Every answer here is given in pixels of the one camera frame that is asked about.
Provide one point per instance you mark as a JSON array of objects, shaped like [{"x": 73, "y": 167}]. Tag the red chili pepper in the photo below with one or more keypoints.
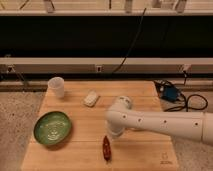
[{"x": 106, "y": 149}]

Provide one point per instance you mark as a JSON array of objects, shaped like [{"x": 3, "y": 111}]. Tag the green bowl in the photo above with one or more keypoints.
[{"x": 52, "y": 128}]

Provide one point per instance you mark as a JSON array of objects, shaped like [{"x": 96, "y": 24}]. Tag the blue device with cables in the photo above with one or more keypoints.
[{"x": 168, "y": 91}]

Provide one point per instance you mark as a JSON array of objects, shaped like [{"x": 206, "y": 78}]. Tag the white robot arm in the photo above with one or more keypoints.
[{"x": 196, "y": 126}]

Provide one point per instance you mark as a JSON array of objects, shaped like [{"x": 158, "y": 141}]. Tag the translucent plastic cup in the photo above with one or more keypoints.
[{"x": 56, "y": 85}]

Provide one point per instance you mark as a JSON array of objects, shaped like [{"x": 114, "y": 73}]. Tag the wooden cutting board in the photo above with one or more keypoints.
[{"x": 82, "y": 149}]

